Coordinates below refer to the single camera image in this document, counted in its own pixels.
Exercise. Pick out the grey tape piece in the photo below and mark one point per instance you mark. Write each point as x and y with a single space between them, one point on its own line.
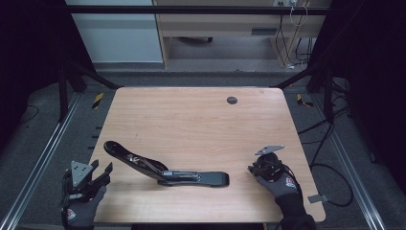
317 198

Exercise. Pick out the black long-arm stapler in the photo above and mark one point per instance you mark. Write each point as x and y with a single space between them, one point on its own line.
191 179

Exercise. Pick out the white cabinet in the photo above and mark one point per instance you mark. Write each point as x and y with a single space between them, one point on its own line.
118 35

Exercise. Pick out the person's right hand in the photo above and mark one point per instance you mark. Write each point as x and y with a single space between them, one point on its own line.
281 187

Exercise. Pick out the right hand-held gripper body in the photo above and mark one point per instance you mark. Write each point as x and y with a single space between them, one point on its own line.
269 164

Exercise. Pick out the person's left hand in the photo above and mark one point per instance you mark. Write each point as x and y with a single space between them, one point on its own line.
81 212

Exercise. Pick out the black metal stand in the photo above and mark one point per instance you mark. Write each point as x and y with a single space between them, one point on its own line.
328 92
63 96

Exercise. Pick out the black curtain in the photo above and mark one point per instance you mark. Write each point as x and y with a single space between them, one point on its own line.
28 48
373 64

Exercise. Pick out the yellow black floor tape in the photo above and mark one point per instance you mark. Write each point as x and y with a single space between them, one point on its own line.
98 100
303 101

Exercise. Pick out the dark round table grommet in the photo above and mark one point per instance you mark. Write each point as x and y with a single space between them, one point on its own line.
232 100

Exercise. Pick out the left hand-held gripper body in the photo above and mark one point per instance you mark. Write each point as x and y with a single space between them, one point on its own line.
79 179

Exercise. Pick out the light wooden desk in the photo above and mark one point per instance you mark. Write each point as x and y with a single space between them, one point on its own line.
220 27

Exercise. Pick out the black horizontal bar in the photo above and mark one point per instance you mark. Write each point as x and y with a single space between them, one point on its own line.
191 10

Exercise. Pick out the aluminium floor rail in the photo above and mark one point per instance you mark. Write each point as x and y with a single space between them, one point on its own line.
351 166
41 159

